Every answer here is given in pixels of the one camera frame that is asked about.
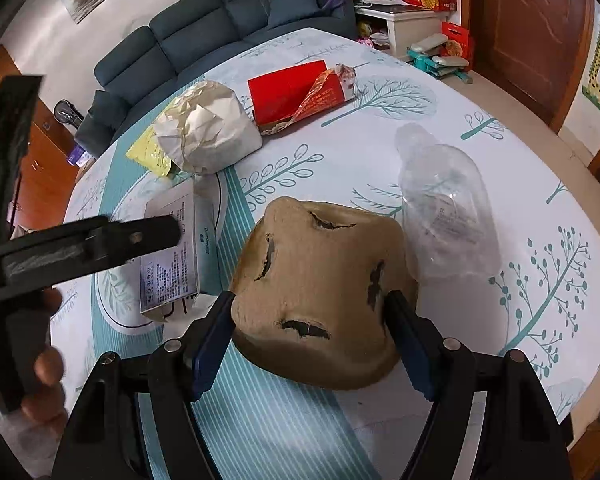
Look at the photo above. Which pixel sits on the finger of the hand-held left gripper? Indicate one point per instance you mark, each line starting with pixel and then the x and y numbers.
pixel 155 234

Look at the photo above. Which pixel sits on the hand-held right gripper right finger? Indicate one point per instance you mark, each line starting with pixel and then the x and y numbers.
pixel 412 350

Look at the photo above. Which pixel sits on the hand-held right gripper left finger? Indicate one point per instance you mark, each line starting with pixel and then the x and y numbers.
pixel 210 345

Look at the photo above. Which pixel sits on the white printed carton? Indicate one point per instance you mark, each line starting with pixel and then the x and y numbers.
pixel 170 270

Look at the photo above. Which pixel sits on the brown pulp tray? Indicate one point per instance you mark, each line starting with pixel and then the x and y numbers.
pixel 320 280

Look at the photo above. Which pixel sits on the person's left hand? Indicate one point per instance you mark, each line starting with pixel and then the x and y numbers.
pixel 50 366

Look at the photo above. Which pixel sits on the brown wooden cabinet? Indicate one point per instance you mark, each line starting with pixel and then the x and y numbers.
pixel 45 160

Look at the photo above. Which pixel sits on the black racket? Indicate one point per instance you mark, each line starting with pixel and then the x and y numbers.
pixel 67 112

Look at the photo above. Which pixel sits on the yellow plastic packet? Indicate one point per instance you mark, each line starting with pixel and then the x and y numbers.
pixel 147 152

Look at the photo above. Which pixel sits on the white crumpled paper bag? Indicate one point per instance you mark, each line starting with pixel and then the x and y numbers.
pixel 215 130

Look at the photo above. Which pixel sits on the clear plastic bottle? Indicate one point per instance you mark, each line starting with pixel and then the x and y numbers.
pixel 440 195

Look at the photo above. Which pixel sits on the red cardboard box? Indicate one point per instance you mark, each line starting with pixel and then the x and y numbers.
pixel 280 92

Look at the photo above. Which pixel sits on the dark blue sofa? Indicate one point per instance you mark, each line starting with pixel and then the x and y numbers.
pixel 190 35

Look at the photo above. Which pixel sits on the tree print tablecloth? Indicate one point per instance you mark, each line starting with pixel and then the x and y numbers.
pixel 530 160

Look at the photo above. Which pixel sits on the crumpled clear red wrapper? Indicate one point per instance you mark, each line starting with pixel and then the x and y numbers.
pixel 330 80

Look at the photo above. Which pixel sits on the teal stepper machine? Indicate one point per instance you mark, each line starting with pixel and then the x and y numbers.
pixel 437 60

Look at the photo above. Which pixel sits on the red gift bag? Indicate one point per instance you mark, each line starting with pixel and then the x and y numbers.
pixel 457 37

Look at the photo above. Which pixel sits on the white side cabinet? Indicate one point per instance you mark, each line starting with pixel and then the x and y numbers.
pixel 410 25

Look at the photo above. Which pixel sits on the brown wooden door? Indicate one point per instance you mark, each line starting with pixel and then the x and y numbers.
pixel 530 35

